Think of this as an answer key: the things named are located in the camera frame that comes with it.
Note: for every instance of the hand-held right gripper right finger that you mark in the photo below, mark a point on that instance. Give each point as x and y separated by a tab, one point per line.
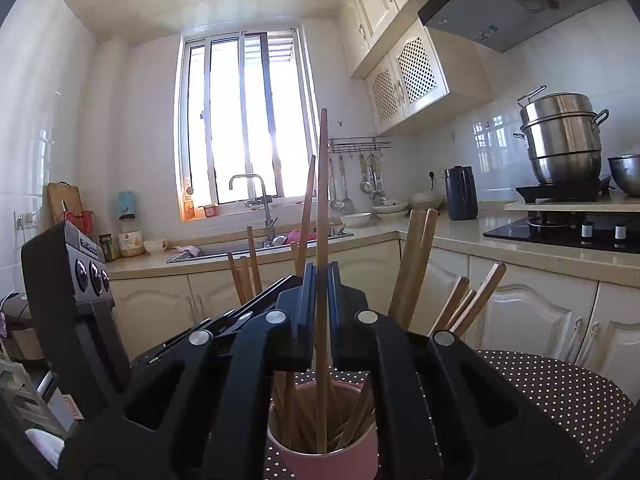
400	385

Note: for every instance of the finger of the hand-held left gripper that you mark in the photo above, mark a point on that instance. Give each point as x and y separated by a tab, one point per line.
270	295
180	340

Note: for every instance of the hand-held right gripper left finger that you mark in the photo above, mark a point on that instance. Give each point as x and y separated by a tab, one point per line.
250	385

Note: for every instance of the pink cup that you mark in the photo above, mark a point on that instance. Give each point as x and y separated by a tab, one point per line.
325	465

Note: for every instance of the bunch of wooden chopsticks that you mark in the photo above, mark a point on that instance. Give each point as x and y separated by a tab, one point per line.
410	270

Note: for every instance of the light wooden chopstick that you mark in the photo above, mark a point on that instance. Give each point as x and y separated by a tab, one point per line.
322	185

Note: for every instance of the steel kitchen sink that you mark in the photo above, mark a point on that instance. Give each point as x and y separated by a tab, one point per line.
225	251

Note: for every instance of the red basin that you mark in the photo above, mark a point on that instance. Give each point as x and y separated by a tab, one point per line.
295	236

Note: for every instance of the steel sink faucet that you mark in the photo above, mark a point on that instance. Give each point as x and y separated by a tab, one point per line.
267	210

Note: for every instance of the crumpled pink cloth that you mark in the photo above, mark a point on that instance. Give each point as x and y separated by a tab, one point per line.
187	250

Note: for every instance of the small white cup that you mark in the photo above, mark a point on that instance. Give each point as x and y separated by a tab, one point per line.
155	246

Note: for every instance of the clear food jar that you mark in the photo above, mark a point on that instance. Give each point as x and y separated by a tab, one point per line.
131	240

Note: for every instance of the small red container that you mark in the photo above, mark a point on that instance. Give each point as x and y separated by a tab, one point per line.
210	211

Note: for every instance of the hanging steel ladle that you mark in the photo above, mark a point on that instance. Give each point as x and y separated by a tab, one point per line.
336	202

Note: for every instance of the orange bottle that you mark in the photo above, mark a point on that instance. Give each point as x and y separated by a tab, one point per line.
189	207

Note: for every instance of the wooden cutting board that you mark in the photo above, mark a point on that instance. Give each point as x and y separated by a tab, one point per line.
62	200

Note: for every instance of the stacked white dishes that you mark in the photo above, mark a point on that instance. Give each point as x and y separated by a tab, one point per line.
391	208

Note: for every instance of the hanging metal skimmer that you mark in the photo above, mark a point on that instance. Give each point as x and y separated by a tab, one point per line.
372	185

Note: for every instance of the cream lower kitchen cabinets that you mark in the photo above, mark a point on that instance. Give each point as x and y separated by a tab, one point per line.
525	300

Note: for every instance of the beige kitchen countertop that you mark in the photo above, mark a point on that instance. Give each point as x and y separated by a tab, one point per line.
450	235

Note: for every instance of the kitchen window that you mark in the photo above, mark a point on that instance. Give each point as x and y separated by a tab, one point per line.
240	125

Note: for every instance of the white ceramic bowl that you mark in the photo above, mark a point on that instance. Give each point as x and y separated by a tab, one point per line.
426	201

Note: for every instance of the black kettle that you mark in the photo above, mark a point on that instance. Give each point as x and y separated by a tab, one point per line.
460	195

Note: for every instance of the black glass cooktop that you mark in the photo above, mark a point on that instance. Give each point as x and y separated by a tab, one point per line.
550	237

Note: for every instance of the light wooden board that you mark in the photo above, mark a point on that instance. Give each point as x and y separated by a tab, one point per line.
575	205

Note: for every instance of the black portable burner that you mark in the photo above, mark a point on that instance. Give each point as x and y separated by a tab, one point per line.
560	191

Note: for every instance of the steel steamer pot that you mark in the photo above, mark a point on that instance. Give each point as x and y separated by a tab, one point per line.
560	140

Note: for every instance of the steel wok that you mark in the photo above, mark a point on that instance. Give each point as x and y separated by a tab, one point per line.
625	175

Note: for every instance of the cream upper cabinet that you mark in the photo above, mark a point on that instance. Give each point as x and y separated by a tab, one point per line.
375	5

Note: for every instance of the grey range hood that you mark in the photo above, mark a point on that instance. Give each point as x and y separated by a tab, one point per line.
475	15

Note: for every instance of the metal wall hanging rack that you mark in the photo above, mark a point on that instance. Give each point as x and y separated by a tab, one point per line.
360	144

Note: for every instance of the lattice door wall cabinet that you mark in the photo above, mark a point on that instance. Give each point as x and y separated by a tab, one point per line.
420	75

